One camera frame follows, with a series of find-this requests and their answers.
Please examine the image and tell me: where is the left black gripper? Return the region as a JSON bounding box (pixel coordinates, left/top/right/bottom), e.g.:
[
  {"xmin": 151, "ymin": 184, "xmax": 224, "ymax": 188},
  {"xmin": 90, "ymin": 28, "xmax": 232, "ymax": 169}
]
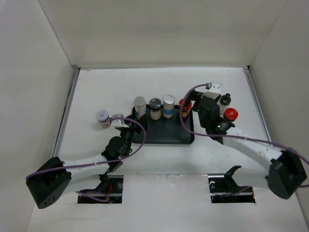
[{"xmin": 120, "ymin": 114, "xmax": 147, "ymax": 158}]

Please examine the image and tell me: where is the red lid sauce jar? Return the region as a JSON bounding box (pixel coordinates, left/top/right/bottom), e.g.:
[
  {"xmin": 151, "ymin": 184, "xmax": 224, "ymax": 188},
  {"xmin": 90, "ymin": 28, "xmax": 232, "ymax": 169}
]
[
  {"xmin": 223, "ymin": 108, "xmax": 239, "ymax": 122},
  {"xmin": 178, "ymin": 99, "xmax": 192, "ymax": 121}
]

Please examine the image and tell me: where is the silver lid salt jar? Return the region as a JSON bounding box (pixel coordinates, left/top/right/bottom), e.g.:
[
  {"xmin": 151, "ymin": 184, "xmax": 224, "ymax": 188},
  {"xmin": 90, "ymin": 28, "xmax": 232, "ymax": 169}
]
[{"xmin": 134, "ymin": 96, "xmax": 146, "ymax": 119}]

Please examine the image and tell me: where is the clear lid pepper shaker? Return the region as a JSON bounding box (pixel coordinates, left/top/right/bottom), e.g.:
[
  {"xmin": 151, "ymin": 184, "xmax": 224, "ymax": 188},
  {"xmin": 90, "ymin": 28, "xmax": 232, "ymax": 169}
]
[{"xmin": 149, "ymin": 98, "xmax": 162, "ymax": 120}]

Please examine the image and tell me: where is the white cap blue label bottle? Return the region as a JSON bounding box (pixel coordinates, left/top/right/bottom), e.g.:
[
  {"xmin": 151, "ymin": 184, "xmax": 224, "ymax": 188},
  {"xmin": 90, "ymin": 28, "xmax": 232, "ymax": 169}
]
[{"xmin": 163, "ymin": 95, "xmax": 175, "ymax": 118}]

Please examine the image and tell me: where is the white lid small spice jar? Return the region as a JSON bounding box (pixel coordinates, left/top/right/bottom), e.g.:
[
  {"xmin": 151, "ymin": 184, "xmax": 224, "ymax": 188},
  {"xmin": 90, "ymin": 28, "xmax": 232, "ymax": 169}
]
[{"xmin": 96, "ymin": 110, "xmax": 110, "ymax": 129}]

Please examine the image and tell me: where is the red lid sauce jar front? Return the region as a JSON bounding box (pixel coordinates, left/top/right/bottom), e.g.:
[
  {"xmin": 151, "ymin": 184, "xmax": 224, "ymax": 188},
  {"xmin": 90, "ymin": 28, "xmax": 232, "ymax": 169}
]
[{"xmin": 223, "ymin": 108, "xmax": 239, "ymax": 122}]

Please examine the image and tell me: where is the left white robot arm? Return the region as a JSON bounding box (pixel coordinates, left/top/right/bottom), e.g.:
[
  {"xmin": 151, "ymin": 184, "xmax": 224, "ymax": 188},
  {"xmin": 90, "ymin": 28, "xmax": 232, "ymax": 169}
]
[{"xmin": 26, "ymin": 115, "xmax": 147, "ymax": 209}]

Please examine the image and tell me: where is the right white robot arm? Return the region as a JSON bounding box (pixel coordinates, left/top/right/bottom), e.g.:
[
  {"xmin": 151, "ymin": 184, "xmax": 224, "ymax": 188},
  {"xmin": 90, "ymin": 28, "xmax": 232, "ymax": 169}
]
[{"xmin": 183, "ymin": 88, "xmax": 308, "ymax": 199}]

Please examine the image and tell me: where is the black plastic tray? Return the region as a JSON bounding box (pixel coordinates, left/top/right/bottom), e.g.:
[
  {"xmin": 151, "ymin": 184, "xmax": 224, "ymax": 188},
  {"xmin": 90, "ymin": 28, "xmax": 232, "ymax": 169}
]
[{"xmin": 145, "ymin": 105, "xmax": 195, "ymax": 145}]

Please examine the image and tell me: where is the black cap small bottle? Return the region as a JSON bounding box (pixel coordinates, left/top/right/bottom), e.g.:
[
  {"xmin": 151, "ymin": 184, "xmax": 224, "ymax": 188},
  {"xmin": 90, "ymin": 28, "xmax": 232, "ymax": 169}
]
[{"xmin": 217, "ymin": 93, "xmax": 231, "ymax": 115}]

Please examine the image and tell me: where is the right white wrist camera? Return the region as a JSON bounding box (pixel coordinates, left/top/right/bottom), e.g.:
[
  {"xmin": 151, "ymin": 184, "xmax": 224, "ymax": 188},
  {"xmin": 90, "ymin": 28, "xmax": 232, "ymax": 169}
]
[{"xmin": 206, "ymin": 82, "xmax": 221, "ymax": 94}]

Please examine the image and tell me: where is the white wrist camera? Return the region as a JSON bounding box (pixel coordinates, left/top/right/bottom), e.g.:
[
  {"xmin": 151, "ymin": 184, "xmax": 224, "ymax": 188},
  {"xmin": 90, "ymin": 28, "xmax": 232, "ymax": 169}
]
[
  {"xmin": 110, "ymin": 114, "xmax": 129, "ymax": 128},
  {"xmin": 206, "ymin": 82, "xmax": 221, "ymax": 94}
]

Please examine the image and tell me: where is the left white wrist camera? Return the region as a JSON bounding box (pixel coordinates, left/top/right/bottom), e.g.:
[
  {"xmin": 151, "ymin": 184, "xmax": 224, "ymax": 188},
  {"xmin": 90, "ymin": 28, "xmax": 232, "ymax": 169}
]
[{"xmin": 110, "ymin": 114, "xmax": 129, "ymax": 128}]

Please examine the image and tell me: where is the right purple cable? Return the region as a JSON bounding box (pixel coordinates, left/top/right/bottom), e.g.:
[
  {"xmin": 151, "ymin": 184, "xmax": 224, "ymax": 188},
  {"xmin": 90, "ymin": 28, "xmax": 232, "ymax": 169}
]
[{"xmin": 178, "ymin": 83, "xmax": 309, "ymax": 170}]

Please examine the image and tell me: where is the purple cable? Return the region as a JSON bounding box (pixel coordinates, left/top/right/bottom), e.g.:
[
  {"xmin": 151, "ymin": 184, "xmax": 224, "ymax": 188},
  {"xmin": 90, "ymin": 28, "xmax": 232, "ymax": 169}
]
[
  {"xmin": 25, "ymin": 117, "xmax": 147, "ymax": 184},
  {"xmin": 178, "ymin": 83, "xmax": 309, "ymax": 170}
]

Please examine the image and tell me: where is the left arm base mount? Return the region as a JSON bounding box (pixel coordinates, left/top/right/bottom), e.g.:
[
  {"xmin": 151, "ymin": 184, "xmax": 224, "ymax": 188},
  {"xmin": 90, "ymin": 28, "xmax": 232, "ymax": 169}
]
[{"xmin": 77, "ymin": 175, "xmax": 124, "ymax": 204}]

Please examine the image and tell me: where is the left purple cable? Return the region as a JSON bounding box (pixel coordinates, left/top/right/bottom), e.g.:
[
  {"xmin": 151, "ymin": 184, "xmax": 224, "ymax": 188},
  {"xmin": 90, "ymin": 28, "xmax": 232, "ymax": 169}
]
[{"xmin": 25, "ymin": 117, "xmax": 147, "ymax": 184}]

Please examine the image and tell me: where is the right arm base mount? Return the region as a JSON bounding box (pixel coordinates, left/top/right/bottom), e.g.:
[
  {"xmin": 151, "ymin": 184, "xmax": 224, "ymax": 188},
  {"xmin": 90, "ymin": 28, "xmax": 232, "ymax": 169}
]
[{"xmin": 208, "ymin": 165, "xmax": 255, "ymax": 203}]

